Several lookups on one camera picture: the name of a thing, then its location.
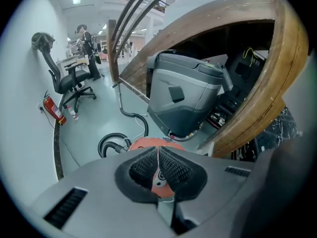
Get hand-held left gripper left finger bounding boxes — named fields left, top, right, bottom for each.
left=30, top=146, right=174, bottom=238

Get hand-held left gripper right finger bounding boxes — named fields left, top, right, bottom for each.
left=159, top=146, right=256, bottom=238

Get red vacuum cleaner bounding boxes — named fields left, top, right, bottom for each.
left=127, top=137, right=187, bottom=199

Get clear plastic bottle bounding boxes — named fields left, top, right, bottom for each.
left=67, top=105, right=79, bottom=121

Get plastic-wrapped black machine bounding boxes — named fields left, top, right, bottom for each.
left=254, top=106, right=301, bottom=154

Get red fire extinguisher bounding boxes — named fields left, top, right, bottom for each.
left=43, top=90, right=67, bottom=126

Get grey floor scrubber machine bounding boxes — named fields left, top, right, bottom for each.
left=146, top=52, right=234, bottom=139

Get black office chair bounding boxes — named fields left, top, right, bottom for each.
left=31, top=32, right=98, bottom=114

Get black power cable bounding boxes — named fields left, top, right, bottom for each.
left=40, top=107, right=82, bottom=169

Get white cable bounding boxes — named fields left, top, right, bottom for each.
left=120, top=113, right=150, bottom=146

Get black vacuum hose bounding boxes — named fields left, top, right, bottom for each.
left=97, top=82, right=150, bottom=159

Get black machine with yellow cable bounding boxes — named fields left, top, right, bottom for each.
left=205, top=46, right=270, bottom=134

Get light brown wooden post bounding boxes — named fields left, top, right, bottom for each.
left=197, top=0, right=310, bottom=159

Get dark wooden stair stringer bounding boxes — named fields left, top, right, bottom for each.
left=118, top=0, right=276, bottom=102

